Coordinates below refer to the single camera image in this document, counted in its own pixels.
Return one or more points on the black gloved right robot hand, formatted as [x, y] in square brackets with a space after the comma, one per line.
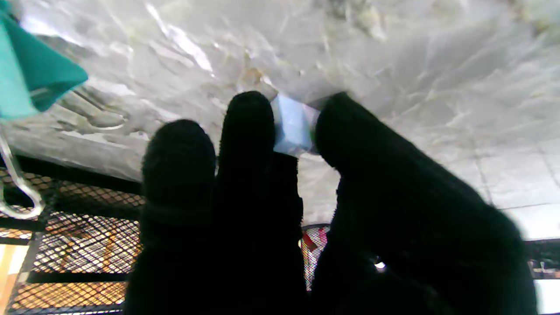
[245, 245]

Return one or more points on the small blue white eraser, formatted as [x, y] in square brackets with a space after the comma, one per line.
[293, 127]

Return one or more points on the teal binder clip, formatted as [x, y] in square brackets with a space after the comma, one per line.
[35, 74]

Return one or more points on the black mesh pen cup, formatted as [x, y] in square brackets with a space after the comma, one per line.
[316, 258]

